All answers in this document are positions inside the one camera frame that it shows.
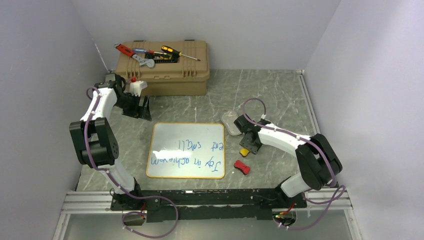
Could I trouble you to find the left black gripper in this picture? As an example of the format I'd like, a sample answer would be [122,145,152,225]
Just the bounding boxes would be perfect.
[114,92,152,122]

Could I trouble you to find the yellow bone shaped eraser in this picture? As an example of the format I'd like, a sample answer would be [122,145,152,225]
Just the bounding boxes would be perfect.
[239,148,250,158]

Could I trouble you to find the red bone shaped eraser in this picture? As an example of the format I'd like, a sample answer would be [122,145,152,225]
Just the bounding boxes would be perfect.
[233,160,251,175]

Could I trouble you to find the yellow framed whiteboard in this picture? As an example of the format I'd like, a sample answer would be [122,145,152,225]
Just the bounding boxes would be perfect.
[146,122,226,179]

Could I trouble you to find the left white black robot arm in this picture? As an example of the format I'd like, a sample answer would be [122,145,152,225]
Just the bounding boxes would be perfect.
[69,73,152,210]

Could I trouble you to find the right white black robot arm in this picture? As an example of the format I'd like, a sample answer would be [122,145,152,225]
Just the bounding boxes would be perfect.
[233,116,343,208]

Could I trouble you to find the tan plastic toolbox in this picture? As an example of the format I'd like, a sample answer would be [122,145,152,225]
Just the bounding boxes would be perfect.
[115,40,210,96]

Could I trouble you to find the blue red small screwdriver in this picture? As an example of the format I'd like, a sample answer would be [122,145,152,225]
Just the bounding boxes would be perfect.
[132,48,168,56]

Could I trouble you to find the yellow black screwdriver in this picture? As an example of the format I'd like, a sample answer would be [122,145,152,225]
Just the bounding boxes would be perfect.
[161,45,200,61]

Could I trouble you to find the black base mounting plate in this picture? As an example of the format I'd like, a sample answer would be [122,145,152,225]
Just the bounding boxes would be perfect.
[110,188,307,223]

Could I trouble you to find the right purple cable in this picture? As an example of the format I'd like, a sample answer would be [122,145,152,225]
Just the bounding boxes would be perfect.
[241,97,346,232]

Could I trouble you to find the purple cable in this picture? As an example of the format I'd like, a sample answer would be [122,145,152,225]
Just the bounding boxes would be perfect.
[83,78,180,240]
[241,97,346,232]

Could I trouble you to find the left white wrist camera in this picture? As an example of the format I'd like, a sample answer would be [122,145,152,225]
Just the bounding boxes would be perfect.
[128,80,148,97]

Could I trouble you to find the red handled adjustable wrench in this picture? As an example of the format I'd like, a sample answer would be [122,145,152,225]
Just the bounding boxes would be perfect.
[114,43,155,69]

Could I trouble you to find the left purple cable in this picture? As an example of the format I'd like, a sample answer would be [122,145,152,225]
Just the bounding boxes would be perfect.
[83,78,180,240]

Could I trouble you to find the aluminium extrusion rail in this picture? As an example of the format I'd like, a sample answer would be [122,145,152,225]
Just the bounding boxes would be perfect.
[61,188,353,214]

